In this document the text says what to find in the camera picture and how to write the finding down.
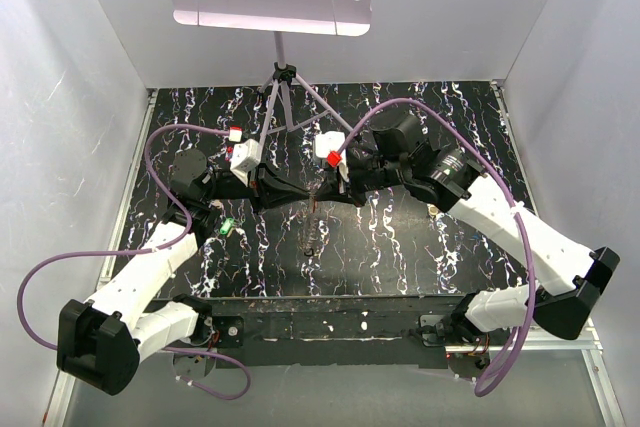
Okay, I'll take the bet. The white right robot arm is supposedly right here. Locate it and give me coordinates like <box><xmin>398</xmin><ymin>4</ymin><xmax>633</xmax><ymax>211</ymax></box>
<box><xmin>313</xmin><ymin>110</ymin><xmax>620</xmax><ymax>345</ymax></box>

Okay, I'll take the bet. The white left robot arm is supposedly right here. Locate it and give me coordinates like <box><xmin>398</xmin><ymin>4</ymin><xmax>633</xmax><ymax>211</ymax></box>
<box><xmin>57</xmin><ymin>149</ymin><xmax>309</xmax><ymax>395</ymax></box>

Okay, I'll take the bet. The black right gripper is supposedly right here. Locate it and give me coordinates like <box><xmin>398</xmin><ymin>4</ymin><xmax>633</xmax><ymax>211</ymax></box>
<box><xmin>313</xmin><ymin>152</ymin><xmax>408</xmax><ymax>209</ymax></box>

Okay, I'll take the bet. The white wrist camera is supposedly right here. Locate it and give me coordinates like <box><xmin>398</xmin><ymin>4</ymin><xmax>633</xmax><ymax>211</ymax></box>
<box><xmin>313</xmin><ymin>131</ymin><xmax>349</xmax><ymax>181</ymax></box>
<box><xmin>229</xmin><ymin>127</ymin><xmax>262</xmax><ymax>186</ymax></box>

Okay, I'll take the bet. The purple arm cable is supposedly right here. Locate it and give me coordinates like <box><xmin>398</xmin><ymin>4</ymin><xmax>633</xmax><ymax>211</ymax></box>
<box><xmin>17</xmin><ymin>124</ymin><xmax>251</xmax><ymax>402</ymax></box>
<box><xmin>339</xmin><ymin>98</ymin><xmax>539</xmax><ymax>397</ymax></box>

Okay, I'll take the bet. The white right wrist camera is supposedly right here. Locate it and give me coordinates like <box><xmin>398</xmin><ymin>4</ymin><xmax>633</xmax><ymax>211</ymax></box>
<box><xmin>313</xmin><ymin>131</ymin><xmax>349</xmax><ymax>181</ymax></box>

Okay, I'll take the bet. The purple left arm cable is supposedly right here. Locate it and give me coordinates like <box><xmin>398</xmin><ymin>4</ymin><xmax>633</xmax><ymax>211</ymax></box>
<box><xmin>17</xmin><ymin>124</ymin><xmax>251</xmax><ymax>402</ymax></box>

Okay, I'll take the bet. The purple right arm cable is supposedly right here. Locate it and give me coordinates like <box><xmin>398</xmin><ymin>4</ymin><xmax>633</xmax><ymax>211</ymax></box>
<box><xmin>339</xmin><ymin>98</ymin><xmax>539</xmax><ymax>397</ymax></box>

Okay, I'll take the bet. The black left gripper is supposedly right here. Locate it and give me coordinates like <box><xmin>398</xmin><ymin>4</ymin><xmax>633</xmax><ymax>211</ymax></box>
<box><xmin>202</xmin><ymin>155</ymin><xmax>311</xmax><ymax>216</ymax></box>

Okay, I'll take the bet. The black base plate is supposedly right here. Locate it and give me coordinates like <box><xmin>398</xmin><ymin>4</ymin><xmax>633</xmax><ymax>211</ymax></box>
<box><xmin>208</xmin><ymin>294</ymin><xmax>508</xmax><ymax>369</ymax></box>

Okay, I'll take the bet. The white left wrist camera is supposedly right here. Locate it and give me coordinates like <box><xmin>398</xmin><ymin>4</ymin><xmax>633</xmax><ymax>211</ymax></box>
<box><xmin>229</xmin><ymin>127</ymin><xmax>262</xmax><ymax>186</ymax></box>

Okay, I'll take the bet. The green key tag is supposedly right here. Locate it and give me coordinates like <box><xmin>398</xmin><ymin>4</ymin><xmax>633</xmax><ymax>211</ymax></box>
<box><xmin>219</xmin><ymin>218</ymin><xmax>235</xmax><ymax>236</ymax></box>

